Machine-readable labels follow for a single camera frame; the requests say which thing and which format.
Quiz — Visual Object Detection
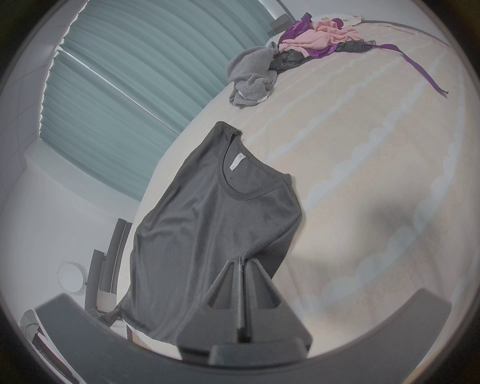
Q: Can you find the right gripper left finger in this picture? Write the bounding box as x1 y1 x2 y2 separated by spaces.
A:
177 259 244 355

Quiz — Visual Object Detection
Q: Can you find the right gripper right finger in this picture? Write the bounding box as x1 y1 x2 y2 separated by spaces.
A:
245 259 313 347

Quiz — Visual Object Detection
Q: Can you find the black T-shirt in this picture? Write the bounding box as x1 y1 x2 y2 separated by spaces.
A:
99 121 304 345

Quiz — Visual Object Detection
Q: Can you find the bed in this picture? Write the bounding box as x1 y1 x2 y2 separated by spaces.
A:
112 0 477 362

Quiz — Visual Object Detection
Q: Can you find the pile of clothes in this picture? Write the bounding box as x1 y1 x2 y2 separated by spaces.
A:
268 12 449 99

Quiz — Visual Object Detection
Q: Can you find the black dressing table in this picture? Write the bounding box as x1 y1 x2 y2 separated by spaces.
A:
84 218 133 323

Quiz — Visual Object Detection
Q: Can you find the round white mirror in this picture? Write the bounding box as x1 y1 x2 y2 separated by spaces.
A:
57 261 86 297

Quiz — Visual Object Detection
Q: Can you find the blue-green curtain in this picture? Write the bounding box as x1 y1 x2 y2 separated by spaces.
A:
38 50 185 204
59 0 291 136

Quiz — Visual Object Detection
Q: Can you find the grey garment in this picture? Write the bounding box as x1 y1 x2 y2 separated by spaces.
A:
226 41 280 109

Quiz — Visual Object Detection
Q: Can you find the white printed pillow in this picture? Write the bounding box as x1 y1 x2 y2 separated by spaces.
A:
317 13 365 27

